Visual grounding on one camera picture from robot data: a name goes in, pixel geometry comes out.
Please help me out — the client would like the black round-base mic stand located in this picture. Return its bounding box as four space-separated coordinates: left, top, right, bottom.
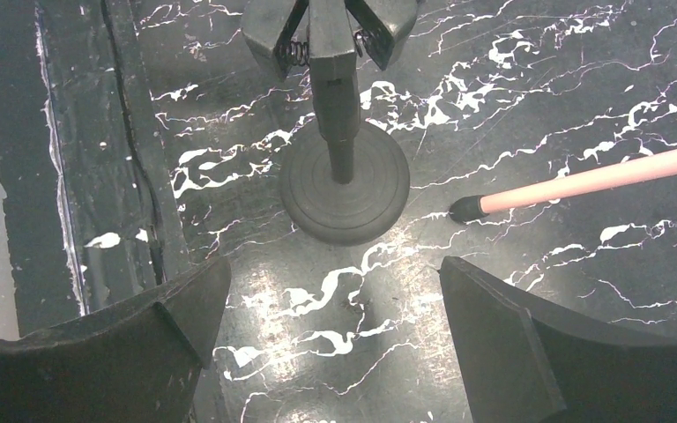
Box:
242 0 418 246

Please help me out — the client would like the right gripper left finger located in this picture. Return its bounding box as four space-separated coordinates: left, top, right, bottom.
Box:
0 256 232 422

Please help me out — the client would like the pink music stand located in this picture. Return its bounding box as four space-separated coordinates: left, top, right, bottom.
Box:
449 149 677 224

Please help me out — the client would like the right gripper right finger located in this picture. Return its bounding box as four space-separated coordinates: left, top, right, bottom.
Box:
439 256 677 422

